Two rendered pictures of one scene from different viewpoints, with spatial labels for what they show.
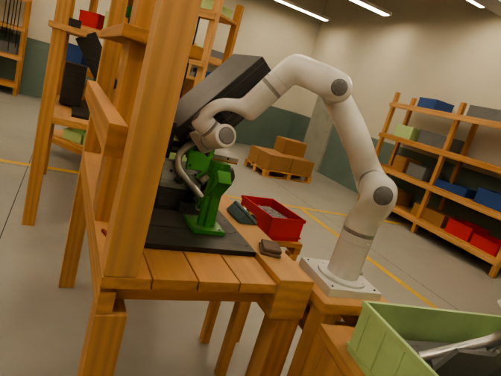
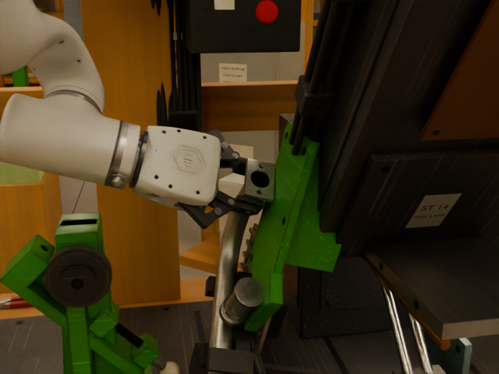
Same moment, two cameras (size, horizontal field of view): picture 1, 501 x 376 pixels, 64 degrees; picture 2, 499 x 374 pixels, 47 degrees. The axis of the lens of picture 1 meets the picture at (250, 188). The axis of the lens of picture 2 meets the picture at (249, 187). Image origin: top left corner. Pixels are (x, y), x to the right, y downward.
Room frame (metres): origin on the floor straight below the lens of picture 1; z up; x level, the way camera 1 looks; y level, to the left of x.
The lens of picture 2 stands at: (1.90, -0.43, 1.42)
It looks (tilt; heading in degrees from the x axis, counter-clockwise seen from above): 18 degrees down; 107
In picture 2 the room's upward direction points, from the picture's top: straight up
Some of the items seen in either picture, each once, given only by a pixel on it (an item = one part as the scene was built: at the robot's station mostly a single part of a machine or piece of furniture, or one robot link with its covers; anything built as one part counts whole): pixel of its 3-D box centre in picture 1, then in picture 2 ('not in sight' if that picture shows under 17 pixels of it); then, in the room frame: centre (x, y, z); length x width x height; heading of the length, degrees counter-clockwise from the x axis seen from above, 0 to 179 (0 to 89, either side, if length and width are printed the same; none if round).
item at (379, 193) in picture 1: (371, 205); not in sight; (1.43, -0.44, 1.19); 0.19 x 0.12 x 0.24; 178
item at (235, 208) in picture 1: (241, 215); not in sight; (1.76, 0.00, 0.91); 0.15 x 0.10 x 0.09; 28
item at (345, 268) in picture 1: (350, 254); not in sight; (1.46, -0.43, 0.97); 0.19 x 0.19 x 0.18
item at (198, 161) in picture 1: (200, 145); (304, 208); (1.76, 0.27, 1.17); 0.13 x 0.12 x 0.20; 28
